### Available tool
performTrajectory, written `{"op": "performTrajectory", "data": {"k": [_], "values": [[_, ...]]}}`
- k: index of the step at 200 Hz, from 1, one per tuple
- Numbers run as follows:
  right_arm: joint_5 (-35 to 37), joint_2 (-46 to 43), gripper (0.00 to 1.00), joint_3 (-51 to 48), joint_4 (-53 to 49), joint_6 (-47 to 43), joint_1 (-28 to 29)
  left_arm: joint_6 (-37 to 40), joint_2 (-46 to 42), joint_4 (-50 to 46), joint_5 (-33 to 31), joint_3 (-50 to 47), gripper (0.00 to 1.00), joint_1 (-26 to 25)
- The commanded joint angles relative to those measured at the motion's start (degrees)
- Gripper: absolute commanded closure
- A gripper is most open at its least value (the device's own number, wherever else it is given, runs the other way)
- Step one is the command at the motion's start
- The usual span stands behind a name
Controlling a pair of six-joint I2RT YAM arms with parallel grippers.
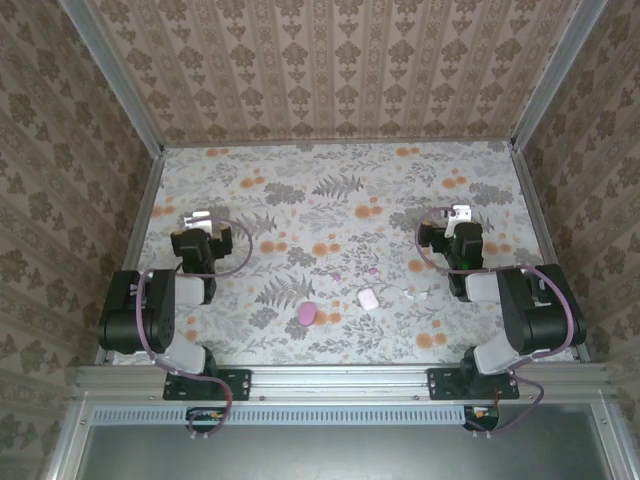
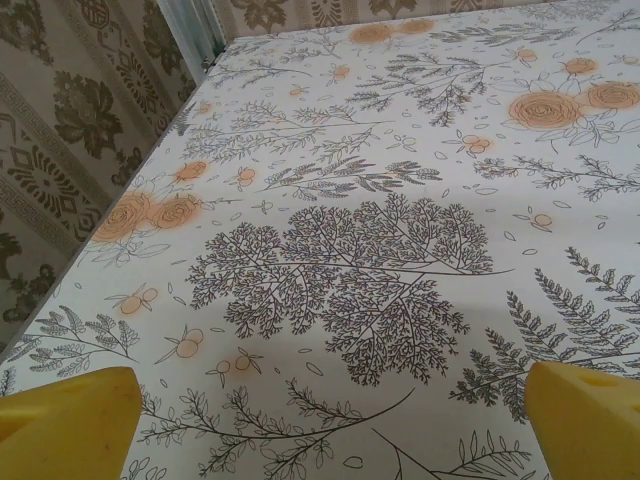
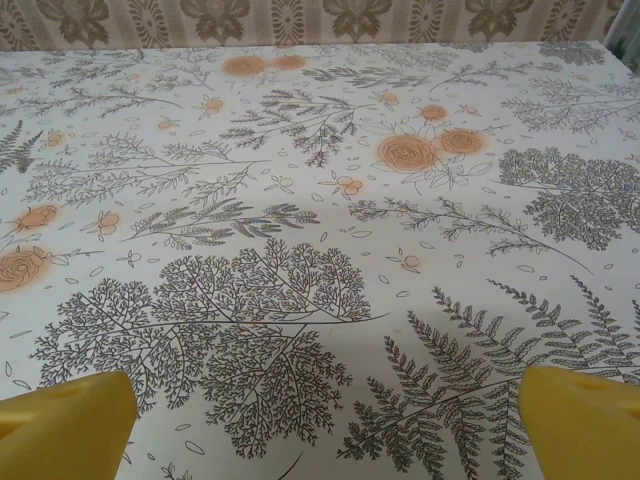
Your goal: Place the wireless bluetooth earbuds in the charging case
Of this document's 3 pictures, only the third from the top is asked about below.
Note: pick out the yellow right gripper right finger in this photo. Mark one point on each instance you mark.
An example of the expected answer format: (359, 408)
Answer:
(585, 425)

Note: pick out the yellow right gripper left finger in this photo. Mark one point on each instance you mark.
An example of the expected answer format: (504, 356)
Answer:
(65, 425)

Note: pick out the floral print tablecloth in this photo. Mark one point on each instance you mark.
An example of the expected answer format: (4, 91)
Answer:
(320, 225)

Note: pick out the aluminium frame post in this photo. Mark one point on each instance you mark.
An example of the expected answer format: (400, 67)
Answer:
(617, 25)

